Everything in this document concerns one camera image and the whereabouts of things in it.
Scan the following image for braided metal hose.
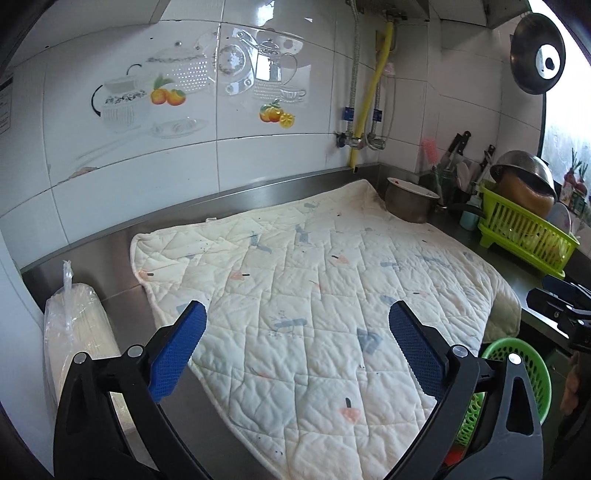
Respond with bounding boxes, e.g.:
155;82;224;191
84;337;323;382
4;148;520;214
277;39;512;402
372;78;384;139
346;0;363;139

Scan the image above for teal plastic bottle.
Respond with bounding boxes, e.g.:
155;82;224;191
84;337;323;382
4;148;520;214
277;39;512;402
458;194;481;232

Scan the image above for metal pot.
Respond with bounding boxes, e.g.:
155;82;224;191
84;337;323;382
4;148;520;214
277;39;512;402
384;178;485;224

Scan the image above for green plastic basket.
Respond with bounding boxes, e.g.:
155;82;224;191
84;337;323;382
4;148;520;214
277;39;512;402
443;338;552;467

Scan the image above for person's right hand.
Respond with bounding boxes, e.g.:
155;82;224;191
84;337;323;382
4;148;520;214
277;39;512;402
560;353;585;416

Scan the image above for white plate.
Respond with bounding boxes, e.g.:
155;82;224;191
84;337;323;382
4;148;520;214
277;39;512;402
547;202;573;232

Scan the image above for yellow gas pipe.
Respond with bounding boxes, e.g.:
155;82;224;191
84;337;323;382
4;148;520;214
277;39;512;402
348;21;395;171

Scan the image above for white quilted mat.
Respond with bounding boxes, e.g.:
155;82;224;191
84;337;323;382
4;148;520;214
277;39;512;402
129;179;522;469

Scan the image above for black hanging wok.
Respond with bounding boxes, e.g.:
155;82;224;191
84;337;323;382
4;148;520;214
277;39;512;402
509;13;566;95

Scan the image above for metal colander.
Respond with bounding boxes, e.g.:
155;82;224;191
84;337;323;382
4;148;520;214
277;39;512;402
489;150;557;199

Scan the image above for small potted plant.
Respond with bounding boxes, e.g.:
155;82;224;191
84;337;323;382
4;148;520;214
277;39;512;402
561;148;591;213

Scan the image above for white bowl with red print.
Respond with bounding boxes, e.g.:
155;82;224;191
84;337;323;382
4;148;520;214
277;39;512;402
386;176;440;200

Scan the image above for pink bottle brush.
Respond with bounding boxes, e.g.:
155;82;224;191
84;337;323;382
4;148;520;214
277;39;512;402
420;137;441;174

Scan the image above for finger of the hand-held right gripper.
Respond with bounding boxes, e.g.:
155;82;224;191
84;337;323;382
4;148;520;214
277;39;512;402
526;288;591;324
542;275;591;301

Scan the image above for bagged white noodles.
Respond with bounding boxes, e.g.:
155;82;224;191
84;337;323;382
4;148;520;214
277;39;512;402
43;260;123;416

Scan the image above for glass utensil jar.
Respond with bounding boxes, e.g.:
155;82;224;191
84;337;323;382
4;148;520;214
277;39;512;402
431;168;458;208

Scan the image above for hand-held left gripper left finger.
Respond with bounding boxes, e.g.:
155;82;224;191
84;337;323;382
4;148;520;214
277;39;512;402
53;300;213;480

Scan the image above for green plastic dish rack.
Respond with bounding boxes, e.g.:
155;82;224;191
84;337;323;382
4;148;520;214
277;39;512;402
475;181;580;278

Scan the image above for dark-handled knife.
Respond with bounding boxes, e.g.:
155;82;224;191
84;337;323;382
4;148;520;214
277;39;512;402
478;144;496;185

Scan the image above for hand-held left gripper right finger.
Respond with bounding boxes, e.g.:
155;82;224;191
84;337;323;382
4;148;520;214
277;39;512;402
379;300;546;480

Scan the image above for wooden cutting board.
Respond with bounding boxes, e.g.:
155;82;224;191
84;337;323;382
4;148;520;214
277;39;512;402
496;171;555;220

